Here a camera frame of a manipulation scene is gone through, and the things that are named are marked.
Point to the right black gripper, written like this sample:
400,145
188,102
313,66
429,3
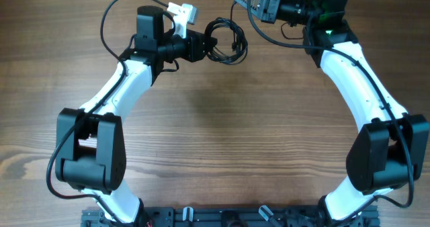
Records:
269,4

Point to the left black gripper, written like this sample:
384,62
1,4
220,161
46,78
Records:
195,43

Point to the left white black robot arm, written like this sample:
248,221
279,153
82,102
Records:
90,154

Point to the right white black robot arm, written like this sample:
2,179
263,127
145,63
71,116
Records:
389,150

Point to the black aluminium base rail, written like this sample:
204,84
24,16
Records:
231,217

